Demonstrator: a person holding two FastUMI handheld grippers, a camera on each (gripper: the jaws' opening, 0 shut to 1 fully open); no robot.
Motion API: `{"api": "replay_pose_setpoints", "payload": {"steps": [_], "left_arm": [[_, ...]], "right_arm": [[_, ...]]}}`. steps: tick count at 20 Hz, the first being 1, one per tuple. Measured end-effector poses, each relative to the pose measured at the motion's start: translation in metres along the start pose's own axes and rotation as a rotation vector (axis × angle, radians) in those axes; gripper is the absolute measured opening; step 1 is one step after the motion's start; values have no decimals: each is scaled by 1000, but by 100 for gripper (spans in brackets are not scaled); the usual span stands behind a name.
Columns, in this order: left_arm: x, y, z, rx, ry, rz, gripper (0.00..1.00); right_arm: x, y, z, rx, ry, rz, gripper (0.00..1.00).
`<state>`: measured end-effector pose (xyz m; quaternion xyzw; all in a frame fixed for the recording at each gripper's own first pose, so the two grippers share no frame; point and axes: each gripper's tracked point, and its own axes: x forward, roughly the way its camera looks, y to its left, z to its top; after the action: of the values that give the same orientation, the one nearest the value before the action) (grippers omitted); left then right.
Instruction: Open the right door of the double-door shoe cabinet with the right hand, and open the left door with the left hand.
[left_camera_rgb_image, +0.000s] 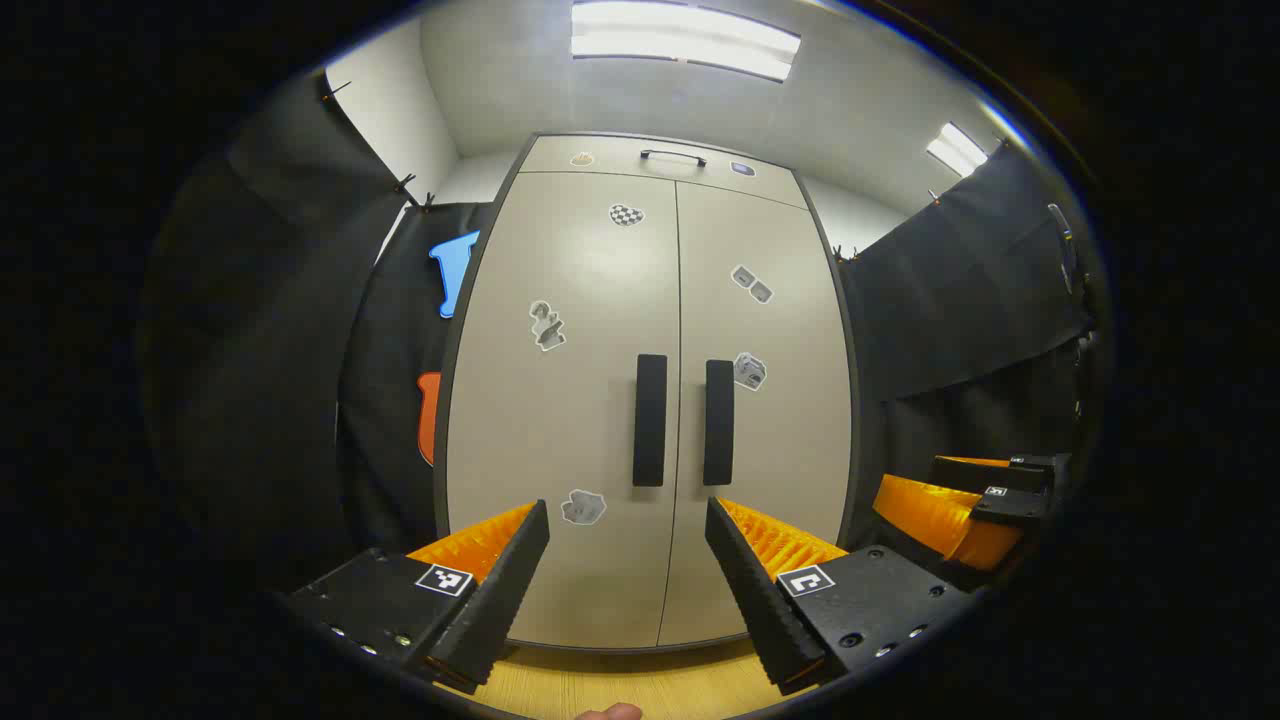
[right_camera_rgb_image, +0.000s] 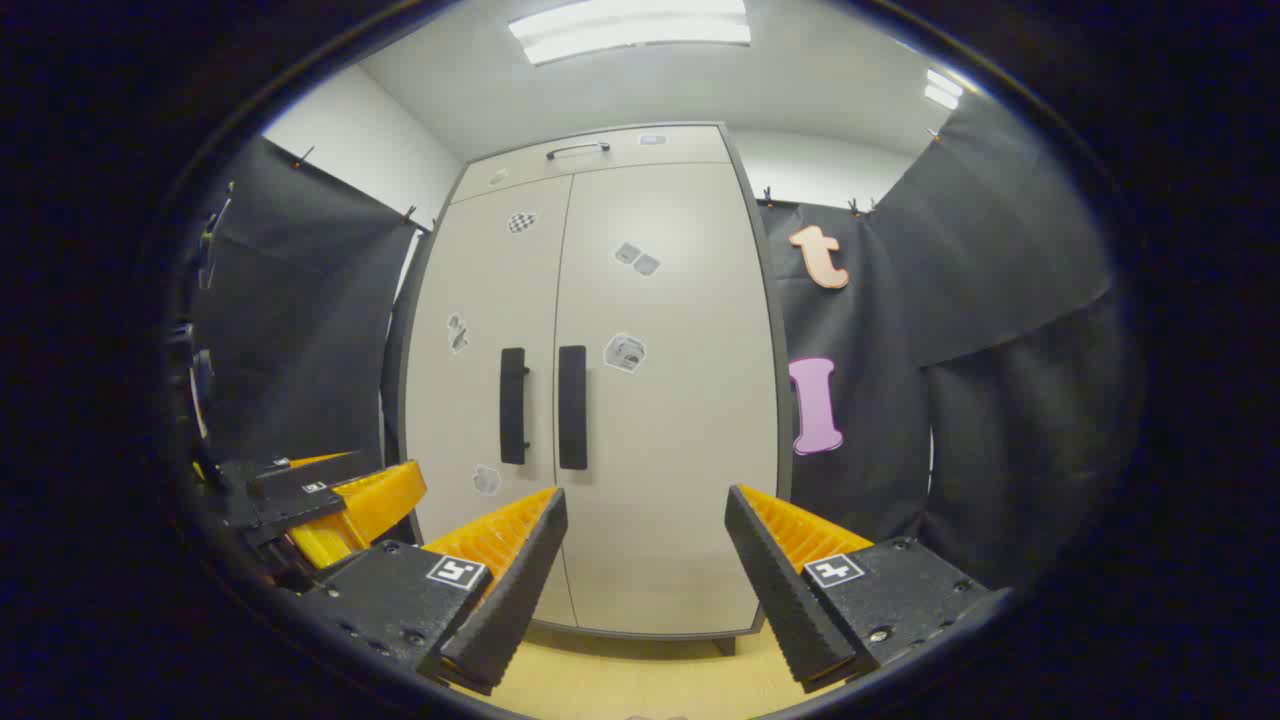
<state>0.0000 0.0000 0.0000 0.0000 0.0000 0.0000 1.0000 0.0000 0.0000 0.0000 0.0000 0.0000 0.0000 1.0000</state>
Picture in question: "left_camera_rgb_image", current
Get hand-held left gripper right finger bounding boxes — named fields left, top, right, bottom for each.
left=705, top=497, right=978, bottom=696

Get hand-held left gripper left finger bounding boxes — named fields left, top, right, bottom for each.
left=285, top=499, right=551, bottom=696

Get beige shoe cabinet door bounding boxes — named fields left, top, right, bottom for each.
left=658, top=180, right=853, bottom=646
left=447, top=172, right=681, bottom=646

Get black door handle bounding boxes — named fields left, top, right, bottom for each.
left=703, top=360, right=736, bottom=487
left=632, top=354, right=668, bottom=488

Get beige double-door shoe cabinet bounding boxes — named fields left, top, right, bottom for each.
left=433, top=132, right=863, bottom=653

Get small ceiling light panel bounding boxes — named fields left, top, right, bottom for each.
left=925, top=122, right=989, bottom=179

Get large ceiling light panel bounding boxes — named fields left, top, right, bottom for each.
left=570, top=0, right=803, bottom=83

